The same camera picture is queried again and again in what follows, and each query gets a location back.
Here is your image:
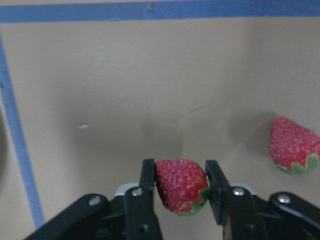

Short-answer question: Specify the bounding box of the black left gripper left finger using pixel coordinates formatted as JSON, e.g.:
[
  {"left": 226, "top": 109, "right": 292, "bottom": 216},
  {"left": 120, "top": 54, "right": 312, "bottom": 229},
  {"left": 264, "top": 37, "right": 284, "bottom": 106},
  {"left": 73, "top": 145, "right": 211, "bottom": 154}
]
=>
[{"left": 124, "top": 159, "right": 163, "bottom": 240}]

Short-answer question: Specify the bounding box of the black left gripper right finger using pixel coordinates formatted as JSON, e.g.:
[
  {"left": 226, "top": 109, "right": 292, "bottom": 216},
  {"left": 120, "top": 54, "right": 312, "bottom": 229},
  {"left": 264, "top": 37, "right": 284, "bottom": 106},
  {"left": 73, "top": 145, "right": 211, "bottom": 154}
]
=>
[{"left": 205, "top": 160, "right": 269, "bottom": 240}]

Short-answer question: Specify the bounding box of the red strawberry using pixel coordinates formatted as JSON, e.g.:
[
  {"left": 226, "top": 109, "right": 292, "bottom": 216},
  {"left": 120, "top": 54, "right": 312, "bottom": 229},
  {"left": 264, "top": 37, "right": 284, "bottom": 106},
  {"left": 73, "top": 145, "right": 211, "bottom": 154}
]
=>
[
  {"left": 155, "top": 159, "right": 210, "bottom": 217},
  {"left": 269, "top": 116, "right": 320, "bottom": 176}
]

